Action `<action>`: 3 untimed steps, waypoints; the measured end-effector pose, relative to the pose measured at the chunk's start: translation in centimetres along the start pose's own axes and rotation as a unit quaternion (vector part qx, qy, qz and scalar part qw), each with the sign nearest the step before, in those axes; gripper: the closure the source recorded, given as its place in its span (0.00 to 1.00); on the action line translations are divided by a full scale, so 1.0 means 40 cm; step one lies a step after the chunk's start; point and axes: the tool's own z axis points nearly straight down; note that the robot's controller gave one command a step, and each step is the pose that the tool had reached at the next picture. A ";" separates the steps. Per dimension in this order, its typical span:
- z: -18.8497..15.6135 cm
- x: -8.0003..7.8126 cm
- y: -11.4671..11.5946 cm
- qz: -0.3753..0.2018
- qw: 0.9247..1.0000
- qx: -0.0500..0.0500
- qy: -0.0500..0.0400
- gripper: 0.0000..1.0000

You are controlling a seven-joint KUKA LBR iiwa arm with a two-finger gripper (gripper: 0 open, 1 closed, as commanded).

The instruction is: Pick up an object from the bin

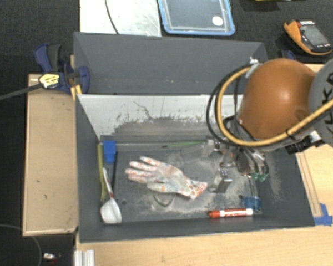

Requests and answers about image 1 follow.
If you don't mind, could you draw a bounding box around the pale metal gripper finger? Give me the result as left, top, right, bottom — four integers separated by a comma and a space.
180, 139, 222, 156
209, 169, 234, 193

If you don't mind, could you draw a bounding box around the green thin stick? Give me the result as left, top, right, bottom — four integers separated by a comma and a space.
162, 140, 206, 150

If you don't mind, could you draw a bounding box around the red and white marker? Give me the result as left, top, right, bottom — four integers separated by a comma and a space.
208, 207, 254, 219

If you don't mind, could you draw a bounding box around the blue translucent small cup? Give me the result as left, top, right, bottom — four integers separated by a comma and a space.
240, 195, 263, 212

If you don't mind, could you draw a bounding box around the white speckled work glove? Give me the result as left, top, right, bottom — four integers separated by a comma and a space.
124, 155, 209, 201

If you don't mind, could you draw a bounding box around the clear glass thing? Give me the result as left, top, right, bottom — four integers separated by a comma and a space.
152, 193, 176, 208

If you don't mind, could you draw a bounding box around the blue rectangular block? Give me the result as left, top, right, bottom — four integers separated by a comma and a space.
102, 140, 117, 164

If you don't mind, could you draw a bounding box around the grey metal bin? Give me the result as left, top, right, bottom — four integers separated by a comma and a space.
73, 31, 316, 243

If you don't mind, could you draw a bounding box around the yellow-green flat stick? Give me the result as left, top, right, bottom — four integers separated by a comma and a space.
97, 144, 107, 202

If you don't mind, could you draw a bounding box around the white plastic spoon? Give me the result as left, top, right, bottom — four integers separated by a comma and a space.
100, 167, 123, 224

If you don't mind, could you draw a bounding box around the pale wood flat board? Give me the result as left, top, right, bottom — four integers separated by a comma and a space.
22, 73, 80, 237

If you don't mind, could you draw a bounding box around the black cylinder on white bracket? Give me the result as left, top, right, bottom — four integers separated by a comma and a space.
284, 131, 323, 155

